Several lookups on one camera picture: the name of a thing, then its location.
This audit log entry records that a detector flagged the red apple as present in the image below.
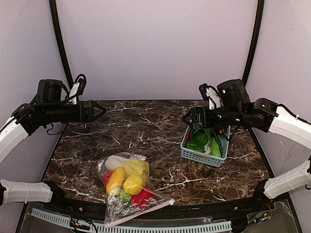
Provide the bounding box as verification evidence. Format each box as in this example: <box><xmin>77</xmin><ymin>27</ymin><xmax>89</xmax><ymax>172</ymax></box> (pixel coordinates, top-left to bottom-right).
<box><xmin>103</xmin><ymin>172</ymin><xmax>112</xmax><ymax>186</ymax></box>

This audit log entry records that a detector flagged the yellow white napa cabbage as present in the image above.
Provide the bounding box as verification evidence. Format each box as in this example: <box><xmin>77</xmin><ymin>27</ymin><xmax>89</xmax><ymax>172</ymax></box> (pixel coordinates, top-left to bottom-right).
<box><xmin>104</xmin><ymin>155</ymin><xmax>150</xmax><ymax>183</ymax></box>

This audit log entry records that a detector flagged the orange yellow mango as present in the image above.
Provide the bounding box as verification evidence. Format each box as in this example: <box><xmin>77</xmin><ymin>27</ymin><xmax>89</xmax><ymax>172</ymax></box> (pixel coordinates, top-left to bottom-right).
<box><xmin>106</xmin><ymin>167</ymin><xmax>125</xmax><ymax>195</ymax></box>

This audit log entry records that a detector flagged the clear zip top bag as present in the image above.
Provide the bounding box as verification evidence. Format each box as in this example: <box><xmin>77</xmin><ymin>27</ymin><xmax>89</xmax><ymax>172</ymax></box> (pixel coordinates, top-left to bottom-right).
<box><xmin>97</xmin><ymin>152</ymin><xmax>175</xmax><ymax>227</ymax></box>

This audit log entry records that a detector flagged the yellow lemon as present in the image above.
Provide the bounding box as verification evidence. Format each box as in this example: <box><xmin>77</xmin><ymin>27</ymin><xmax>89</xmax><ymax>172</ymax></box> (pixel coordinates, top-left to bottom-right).
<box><xmin>123</xmin><ymin>175</ymin><xmax>144</xmax><ymax>196</ymax></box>

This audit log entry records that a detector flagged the green apple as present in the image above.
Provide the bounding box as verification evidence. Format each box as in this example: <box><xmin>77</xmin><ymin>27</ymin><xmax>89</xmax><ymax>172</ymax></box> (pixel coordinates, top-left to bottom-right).
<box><xmin>117</xmin><ymin>189</ymin><xmax>132</xmax><ymax>202</ymax></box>

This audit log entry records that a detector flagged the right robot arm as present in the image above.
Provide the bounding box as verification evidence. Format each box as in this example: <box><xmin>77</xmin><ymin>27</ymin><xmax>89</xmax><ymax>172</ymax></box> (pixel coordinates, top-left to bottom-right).
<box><xmin>182</xmin><ymin>79</ymin><xmax>311</xmax><ymax>200</ymax></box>

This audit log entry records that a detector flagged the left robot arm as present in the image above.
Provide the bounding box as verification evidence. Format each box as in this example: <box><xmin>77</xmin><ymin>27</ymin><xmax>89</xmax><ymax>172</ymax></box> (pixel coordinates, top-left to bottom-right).
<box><xmin>0</xmin><ymin>74</ymin><xmax>106</xmax><ymax>204</ymax></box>

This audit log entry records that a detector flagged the green leafy vegetable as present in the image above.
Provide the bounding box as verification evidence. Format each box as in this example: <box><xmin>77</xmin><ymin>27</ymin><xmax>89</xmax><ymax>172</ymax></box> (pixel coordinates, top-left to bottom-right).
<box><xmin>191</xmin><ymin>128</ymin><xmax>211</xmax><ymax>146</ymax></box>

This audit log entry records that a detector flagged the green bell pepper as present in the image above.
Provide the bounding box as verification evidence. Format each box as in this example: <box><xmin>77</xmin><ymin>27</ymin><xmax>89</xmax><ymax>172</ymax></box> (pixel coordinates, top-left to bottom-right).
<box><xmin>186</xmin><ymin>142</ymin><xmax>205</xmax><ymax>153</ymax></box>

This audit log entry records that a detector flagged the green bitter gourd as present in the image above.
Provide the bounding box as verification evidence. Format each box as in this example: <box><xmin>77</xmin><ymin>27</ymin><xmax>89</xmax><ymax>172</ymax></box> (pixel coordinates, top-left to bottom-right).
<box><xmin>209</xmin><ymin>138</ymin><xmax>222</xmax><ymax>158</ymax></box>

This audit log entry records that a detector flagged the light blue plastic basket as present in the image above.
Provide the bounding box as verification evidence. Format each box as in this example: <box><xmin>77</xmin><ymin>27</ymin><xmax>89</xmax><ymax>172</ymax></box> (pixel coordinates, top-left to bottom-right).
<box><xmin>180</xmin><ymin>126</ymin><xmax>230</xmax><ymax>167</ymax></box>

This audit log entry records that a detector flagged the white vegetable in basket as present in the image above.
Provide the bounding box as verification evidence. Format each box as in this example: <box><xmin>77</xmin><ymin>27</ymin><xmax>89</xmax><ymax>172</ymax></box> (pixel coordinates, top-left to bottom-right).
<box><xmin>204</xmin><ymin>144</ymin><xmax>211</xmax><ymax>154</ymax></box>

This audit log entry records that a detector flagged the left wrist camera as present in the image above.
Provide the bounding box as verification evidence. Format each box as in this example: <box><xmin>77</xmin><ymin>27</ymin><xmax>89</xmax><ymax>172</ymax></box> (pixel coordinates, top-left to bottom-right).
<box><xmin>68</xmin><ymin>74</ymin><xmax>86</xmax><ymax>105</ymax></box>

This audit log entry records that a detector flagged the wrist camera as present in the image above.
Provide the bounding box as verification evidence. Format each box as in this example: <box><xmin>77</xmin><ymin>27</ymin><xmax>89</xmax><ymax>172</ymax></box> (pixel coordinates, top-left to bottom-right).
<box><xmin>199</xmin><ymin>83</ymin><xmax>222</xmax><ymax>110</ymax></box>
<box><xmin>68</xmin><ymin>74</ymin><xmax>86</xmax><ymax>105</ymax></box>

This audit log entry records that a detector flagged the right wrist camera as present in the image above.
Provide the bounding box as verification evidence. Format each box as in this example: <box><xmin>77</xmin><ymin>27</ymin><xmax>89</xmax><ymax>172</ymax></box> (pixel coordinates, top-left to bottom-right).
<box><xmin>199</xmin><ymin>83</ymin><xmax>222</xmax><ymax>110</ymax></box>

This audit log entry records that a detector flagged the black front rail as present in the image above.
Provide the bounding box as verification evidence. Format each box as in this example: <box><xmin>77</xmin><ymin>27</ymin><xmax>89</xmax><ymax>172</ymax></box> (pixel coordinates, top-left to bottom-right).
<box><xmin>43</xmin><ymin>198</ymin><xmax>268</xmax><ymax>224</ymax></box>

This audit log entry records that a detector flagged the left black frame post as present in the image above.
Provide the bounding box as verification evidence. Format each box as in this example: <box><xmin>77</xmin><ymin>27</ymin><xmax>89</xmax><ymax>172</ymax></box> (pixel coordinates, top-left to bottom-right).
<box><xmin>49</xmin><ymin>0</ymin><xmax>73</xmax><ymax>87</ymax></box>

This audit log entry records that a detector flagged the black frame post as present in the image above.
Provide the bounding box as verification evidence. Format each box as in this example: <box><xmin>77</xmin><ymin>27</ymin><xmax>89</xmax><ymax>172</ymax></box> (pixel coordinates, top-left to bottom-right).
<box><xmin>49</xmin><ymin>0</ymin><xmax>73</xmax><ymax>87</ymax></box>
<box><xmin>242</xmin><ymin>0</ymin><xmax>265</xmax><ymax>85</ymax></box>

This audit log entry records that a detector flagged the white slotted cable duct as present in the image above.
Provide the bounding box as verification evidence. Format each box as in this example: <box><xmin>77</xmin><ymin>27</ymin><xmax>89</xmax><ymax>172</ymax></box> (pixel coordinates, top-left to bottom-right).
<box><xmin>31</xmin><ymin>208</ymin><xmax>232</xmax><ymax>233</ymax></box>

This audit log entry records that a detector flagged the right black frame post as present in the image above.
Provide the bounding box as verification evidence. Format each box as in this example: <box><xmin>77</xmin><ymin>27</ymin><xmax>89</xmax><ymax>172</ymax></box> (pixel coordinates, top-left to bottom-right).
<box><xmin>242</xmin><ymin>0</ymin><xmax>265</xmax><ymax>85</ymax></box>

